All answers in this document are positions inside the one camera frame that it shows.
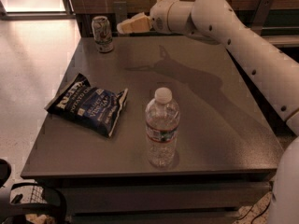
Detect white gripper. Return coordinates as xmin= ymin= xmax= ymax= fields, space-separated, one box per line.
xmin=117 ymin=0 xmax=178 ymax=35

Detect metal rail bracket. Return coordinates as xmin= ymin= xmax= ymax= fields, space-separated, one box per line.
xmin=113 ymin=1 xmax=128 ymax=23
xmin=251 ymin=0 xmax=274 ymax=35

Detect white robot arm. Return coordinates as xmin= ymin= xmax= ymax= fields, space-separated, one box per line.
xmin=117 ymin=0 xmax=299 ymax=224

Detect left metal rail bracket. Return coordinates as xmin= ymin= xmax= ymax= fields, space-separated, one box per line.
xmin=113 ymin=1 xmax=128 ymax=23

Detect right metal rail bracket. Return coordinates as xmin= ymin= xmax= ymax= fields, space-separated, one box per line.
xmin=251 ymin=0 xmax=274 ymax=35

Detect black cable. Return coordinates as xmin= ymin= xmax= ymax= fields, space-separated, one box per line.
xmin=236 ymin=198 xmax=274 ymax=224

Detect black wire basket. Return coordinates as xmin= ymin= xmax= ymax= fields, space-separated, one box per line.
xmin=0 ymin=159 xmax=66 ymax=224

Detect bright window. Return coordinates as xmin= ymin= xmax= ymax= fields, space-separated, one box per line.
xmin=0 ymin=0 xmax=75 ymax=21

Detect horizontal metal rail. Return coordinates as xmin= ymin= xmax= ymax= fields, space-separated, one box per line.
xmin=262 ymin=26 xmax=299 ymax=36

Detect grey drawer cabinet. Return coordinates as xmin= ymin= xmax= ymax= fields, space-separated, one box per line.
xmin=21 ymin=36 xmax=282 ymax=224

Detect clear plastic water bottle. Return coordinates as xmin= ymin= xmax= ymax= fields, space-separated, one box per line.
xmin=145 ymin=87 xmax=180 ymax=168

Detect blue potato chips bag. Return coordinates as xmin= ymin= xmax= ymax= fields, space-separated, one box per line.
xmin=45 ymin=73 xmax=128 ymax=138

